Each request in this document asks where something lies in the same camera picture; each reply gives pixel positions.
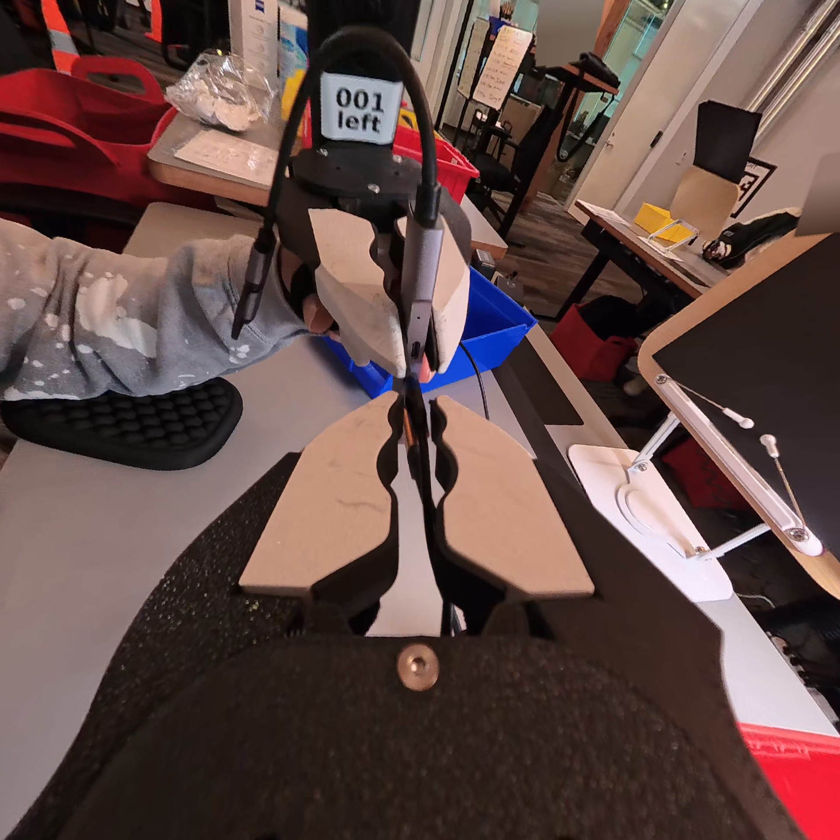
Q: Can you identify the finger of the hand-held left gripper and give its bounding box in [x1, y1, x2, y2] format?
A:
[308, 209, 409, 379]
[397, 217, 471, 375]

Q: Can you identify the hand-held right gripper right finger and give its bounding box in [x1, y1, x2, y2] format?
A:
[428, 394, 597, 603]

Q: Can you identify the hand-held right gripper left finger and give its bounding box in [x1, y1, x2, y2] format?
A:
[238, 391, 403, 603]

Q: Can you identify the grey usb hub with cable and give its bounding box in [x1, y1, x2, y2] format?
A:
[231, 26, 447, 382]

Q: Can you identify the blue plastic bin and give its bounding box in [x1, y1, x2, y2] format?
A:
[322, 266, 539, 400]

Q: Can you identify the black usb-c cable orange band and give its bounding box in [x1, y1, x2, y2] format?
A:
[399, 377, 460, 637]

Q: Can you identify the red plastic bin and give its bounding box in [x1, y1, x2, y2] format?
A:
[738, 722, 840, 840]

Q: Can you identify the person's left forearm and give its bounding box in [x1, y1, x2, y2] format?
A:
[0, 220, 316, 401]

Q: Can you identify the person's left hand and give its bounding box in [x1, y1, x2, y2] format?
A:
[302, 292, 343, 337]

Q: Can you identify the small red bin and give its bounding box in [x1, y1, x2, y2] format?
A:
[392, 123, 480, 204]

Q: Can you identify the white board stand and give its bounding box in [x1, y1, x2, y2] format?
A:
[567, 373, 824, 603]

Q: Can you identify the wooden-edged desk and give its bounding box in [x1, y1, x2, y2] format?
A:
[147, 108, 509, 260]

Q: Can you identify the clear plastic bag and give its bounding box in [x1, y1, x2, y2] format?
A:
[164, 52, 277, 132]

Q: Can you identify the handwritten whiteboard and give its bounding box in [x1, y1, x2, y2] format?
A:
[474, 25, 534, 111]
[457, 16, 493, 99]

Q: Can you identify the white carton box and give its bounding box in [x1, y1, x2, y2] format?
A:
[228, 0, 280, 93]

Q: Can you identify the dark-legged wooden table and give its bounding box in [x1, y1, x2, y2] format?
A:
[574, 197, 729, 319]

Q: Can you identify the black textured wrist pad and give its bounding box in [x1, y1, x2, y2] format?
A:
[0, 377, 244, 471]

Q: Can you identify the cardboard sheet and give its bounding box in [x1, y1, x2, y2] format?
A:
[669, 167, 742, 232]

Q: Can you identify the red tote bag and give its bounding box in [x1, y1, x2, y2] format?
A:
[0, 56, 179, 212]

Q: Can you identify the black board with wooden edge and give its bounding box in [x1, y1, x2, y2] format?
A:
[637, 233, 840, 598]

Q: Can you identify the thin black cable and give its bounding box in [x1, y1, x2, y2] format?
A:
[459, 341, 490, 421]

